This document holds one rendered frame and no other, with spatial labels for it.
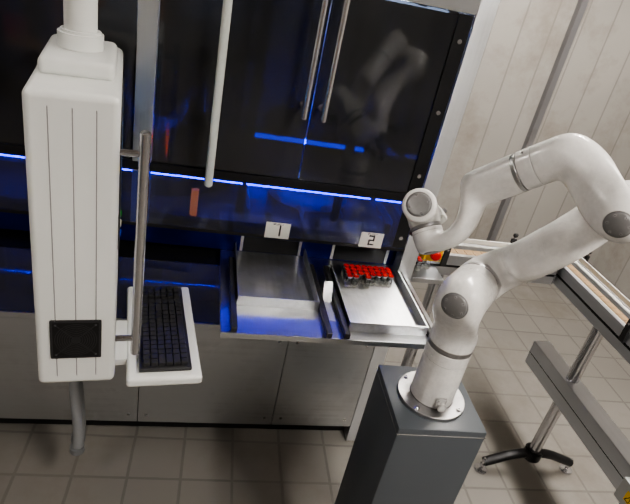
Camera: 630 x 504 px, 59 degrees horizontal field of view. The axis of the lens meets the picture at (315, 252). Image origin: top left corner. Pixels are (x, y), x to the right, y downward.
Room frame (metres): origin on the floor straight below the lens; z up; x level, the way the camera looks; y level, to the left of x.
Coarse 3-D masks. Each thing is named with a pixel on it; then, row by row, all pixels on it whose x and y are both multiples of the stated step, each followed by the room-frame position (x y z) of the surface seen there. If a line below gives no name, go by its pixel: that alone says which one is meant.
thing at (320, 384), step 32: (0, 320) 1.48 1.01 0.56; (32, 320) 1.50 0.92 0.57; (0, 352) 1.47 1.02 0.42; (32, 352) 1.50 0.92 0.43; (224, 352) 1.67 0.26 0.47; (256, 352) 1.70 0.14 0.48; (288, 352) 1.74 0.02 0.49; (320, 352) 1.77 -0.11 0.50; (352, 352) 1.80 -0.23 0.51; (0, 384) 1.47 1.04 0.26; (32, 384) 1.50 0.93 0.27; (64, 384) 1.53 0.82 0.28; (96, 384) 1.56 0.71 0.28; (192, 384) 1.65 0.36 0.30; (224, 384) 1.68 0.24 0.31; (256, 384) 1.71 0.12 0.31; (288, 384) 1.74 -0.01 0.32; (320, 384) 1.78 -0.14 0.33; (352, 384) 1.81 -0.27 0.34; (0, 416) 1.47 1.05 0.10; (32, 416) 1.50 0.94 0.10; (64, 416) 1.53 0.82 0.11; (96, 416) 1.56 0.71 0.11; (128, 416) 1.59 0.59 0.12; (160, 416) 1.62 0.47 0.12; (192, 416) 1.65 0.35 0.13; (224, 416) 1.68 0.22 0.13; (256, 416) 1.72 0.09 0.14; (288, 416) 1.75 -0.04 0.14; (320, 416) 1.79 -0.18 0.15; (352, 416) 1.82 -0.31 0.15
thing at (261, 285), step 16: (240, 256) 1.71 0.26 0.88; (256, 256) 1.74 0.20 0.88; (272, 256) 1.76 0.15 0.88; (288, 256) 1.79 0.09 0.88; (304, 256) 1.79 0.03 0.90; (240, 272) 1.61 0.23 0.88; (256, 272) 1.63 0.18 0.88; (272, 272) 1.65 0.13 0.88; (288, 272) 1.68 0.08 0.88; (304, 272) 1.70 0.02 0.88; (240, 288) 1.51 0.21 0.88; (256, 288) 1.53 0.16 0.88; (272, 288) 1.55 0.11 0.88; (288, 288) 1.57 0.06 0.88; (304, 288) 1.59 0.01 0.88; (240, 304) 1.42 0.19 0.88; (256, 304) 1.43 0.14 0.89; (272, 304) 1.45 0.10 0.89; (288, 304) 1.46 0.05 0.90; (304, 304) 1.47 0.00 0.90
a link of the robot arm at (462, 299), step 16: (464, 272) 1.18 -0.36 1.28; (480, 272) 1.19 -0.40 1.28; (448, 288) 1.13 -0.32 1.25; (464, 288) 1.12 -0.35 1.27; (480, 288) 1.13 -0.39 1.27; (496, 288) 1.19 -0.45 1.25; (448, 304) 1.11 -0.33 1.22; (464, 304) 1.10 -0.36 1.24; (480, 304) 1.11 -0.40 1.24; (448, 320) 1.13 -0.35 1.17; (464, 320) 1.10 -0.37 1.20; (480, 320) 1.12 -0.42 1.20; (432, 336) 1.20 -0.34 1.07; (448, 336) 1.16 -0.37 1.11; (464, 336) 1.14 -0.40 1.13; (448, 352) 1.16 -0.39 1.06; (464, 352) 1.16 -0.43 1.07
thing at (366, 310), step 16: (336, 288) 1.61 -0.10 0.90; (352, 288) 1.66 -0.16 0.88; (384, 288) 1.71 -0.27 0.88; (400, 288) 1.73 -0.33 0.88; (352, 304) 1.56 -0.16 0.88; (368, 304) 1.58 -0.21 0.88; (384, 304) 1.60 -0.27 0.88; (400, 304) 1.63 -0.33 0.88; (416, 304) 1.60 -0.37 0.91; (352, 320) 1.47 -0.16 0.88; (368, 320) 1.49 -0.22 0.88; (384, 320) 1.51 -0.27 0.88; (400, 320) 1.53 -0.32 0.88; (416, 320) 1.55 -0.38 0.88
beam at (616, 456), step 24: (528, 360) 2.09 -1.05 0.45; (552, 360) 1.99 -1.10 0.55; (552, 384) 1.91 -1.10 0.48; (576, 384) 1.85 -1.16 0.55; (576, 408) 1.75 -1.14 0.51; (600, 408) 1.73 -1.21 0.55; (576, 432) 1.70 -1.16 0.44; (600, 432) 1.61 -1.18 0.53; (600, 456) 1.56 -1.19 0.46; (624, 456) 1.50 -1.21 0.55
